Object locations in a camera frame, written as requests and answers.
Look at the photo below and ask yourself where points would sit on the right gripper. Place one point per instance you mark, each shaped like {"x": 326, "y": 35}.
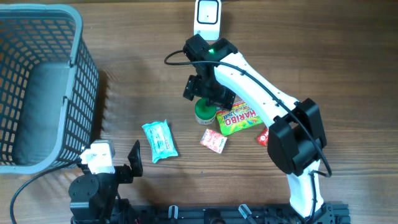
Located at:
{"x": 224, "y": 98}

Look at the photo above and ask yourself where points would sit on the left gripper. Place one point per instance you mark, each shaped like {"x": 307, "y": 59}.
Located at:
{"x": 126, "y": 174}

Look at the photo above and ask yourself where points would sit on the green lid seasoning jar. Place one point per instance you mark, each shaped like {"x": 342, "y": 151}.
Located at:
{"x": 204, "y": 114}

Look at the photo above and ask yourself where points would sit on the teal tissue pack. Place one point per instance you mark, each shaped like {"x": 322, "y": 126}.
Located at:
{"x": 160, "y": 139}

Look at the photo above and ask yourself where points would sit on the green Haribo gummy bag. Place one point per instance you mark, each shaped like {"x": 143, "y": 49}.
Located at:
{"x": 240, "y": 117}

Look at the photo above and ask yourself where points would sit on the red white snack packet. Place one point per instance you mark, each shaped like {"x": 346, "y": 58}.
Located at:
{"x": 213, "y": 141}

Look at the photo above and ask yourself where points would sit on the red Nescafe coffee stick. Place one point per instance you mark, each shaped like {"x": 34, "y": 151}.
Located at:
{"x": 262, "y": 139}

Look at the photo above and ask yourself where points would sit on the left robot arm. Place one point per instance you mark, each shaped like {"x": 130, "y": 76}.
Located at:
{"x": 94, "y": 195}

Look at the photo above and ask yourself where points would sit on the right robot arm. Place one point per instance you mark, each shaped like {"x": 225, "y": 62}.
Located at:
{"x": 296, "y": 133}

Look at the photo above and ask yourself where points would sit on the white barcode scanner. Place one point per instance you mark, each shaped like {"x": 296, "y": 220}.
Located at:
{"x": 207, "y": 19}

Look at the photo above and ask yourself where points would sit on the grey plastic mesh basket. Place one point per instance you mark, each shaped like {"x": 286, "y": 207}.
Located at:
{"x": 49, "y": 86}

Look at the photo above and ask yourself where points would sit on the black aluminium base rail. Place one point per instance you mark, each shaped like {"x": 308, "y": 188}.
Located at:
{"x": 267, "y": 214}

